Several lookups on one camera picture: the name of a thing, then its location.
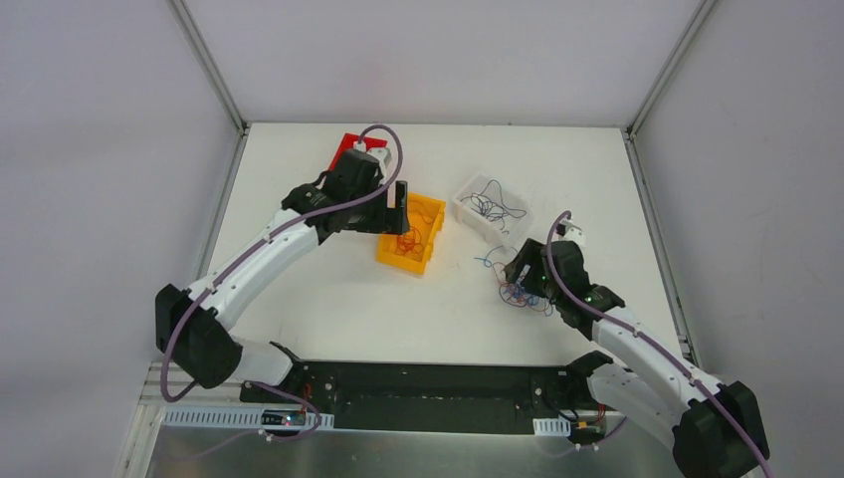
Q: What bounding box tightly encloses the blue orange cable bundle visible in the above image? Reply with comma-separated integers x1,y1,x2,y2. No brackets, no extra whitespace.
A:
474,247,555,318

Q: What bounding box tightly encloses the dark grey cable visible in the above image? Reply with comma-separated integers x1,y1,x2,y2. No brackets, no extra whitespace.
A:
461,179,528,233

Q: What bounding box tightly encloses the red orange cable clump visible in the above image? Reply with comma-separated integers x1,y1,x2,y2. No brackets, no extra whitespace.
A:
394,227,425,261

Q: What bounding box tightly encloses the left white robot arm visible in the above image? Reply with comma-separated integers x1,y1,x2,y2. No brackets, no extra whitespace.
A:
155,146,409,403

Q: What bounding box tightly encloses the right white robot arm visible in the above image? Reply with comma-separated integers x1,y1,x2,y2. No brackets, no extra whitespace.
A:
503,239,773,477

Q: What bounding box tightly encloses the red plastic bin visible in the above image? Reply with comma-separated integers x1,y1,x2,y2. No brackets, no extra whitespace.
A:
328,132,388,170

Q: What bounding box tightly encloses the white plastic bin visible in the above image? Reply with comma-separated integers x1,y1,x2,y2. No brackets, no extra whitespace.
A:
452,173,534,248

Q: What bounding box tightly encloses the yellow plastic bin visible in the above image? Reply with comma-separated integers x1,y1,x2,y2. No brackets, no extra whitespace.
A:
375,193,446,276

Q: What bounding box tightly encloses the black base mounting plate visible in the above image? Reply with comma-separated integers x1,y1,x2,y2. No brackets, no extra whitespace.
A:
240,360,600,435

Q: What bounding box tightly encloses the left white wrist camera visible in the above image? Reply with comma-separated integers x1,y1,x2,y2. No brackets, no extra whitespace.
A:
352,136,392,171

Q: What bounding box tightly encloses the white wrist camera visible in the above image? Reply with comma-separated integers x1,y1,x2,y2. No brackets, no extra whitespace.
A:
352,136,392,171
556,220,585,246

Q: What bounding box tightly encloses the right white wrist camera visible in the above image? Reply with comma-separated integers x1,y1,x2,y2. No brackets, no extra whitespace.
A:
556,220,585,246

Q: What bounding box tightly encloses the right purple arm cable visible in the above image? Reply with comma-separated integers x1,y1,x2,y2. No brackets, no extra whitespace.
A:
545,210,776,478

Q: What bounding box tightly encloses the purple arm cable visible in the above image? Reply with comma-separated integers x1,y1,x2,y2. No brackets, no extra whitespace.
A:
159,123,405,403
545,210,776,478

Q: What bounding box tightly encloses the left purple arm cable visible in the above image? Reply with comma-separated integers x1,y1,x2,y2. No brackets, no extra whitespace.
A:
159,123,405,403

